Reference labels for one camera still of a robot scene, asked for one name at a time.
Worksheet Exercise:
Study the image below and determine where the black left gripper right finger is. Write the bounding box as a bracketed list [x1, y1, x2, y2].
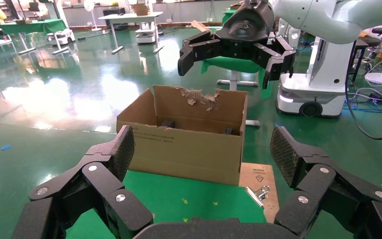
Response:
[270, 125, 382, 239]

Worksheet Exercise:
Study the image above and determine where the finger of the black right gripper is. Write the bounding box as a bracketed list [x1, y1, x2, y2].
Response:
[253, 35, 298, 90]
[177, 30, 223, 77]

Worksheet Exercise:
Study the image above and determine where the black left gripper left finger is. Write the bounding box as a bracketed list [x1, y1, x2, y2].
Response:
[11, 124, 154, 239]

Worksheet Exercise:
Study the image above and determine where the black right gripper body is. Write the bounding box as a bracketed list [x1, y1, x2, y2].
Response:
[215, 0, 276, 62]

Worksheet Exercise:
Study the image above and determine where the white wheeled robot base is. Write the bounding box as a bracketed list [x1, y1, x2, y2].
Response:
[276, 36, 348, 119]

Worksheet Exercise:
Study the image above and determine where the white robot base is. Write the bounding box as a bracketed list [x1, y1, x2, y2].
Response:
[46, 28, 76, 46]

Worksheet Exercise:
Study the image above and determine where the brown cardboard box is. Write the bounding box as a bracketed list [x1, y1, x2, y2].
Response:
[131, 3, 150, 16]

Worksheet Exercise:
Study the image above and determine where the large open torn carton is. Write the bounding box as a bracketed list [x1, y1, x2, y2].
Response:
[116, 85, 248, 186]

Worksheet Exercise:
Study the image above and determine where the green cloth covered table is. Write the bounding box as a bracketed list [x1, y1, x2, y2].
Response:
[200, 8, 274, 100]

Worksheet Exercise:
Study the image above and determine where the small white mobile robot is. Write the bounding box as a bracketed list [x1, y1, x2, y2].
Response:
[135, 21, 156, 44]

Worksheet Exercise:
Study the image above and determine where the silver binder clip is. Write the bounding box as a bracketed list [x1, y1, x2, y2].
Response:
[244, 184, 272, 209]

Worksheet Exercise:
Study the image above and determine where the white desk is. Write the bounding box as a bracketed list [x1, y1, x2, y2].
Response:
[98, 11, 165, 55]

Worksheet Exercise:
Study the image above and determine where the black cabinet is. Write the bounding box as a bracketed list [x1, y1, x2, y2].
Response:
[102, 6, 126, 31]

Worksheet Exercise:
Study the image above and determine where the black stool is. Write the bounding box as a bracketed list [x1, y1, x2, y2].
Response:
[351, 27, 382, 74]

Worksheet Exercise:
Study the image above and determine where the white standing fan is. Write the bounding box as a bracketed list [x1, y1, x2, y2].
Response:
[83, 0, 103, 33]

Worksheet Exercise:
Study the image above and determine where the long green covered table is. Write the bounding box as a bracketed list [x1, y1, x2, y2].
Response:
[0, 18, 68, 55]

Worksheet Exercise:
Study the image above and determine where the white table pedestal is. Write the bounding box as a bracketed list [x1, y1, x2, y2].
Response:
[216, 70, 261, 128]

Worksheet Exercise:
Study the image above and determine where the black hanging cable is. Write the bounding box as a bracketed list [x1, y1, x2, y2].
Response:
[344, 41, 382, 141]

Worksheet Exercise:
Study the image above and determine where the white floor cable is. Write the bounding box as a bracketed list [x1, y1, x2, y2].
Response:
[349, 87, 382, 110]

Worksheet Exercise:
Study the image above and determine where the blue floor cable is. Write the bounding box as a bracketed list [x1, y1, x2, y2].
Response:
[342, 99, 382, 115]

